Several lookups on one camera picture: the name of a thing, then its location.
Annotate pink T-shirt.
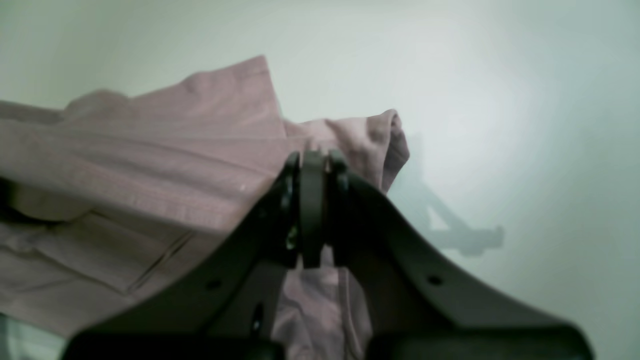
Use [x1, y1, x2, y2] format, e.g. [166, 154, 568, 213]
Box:
[0, 56, 410, 338]

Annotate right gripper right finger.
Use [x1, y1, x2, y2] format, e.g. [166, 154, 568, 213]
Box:
[327, 150, 594, 360]

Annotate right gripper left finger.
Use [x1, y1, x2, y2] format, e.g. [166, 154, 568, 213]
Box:
[62, 151, 326, 360]

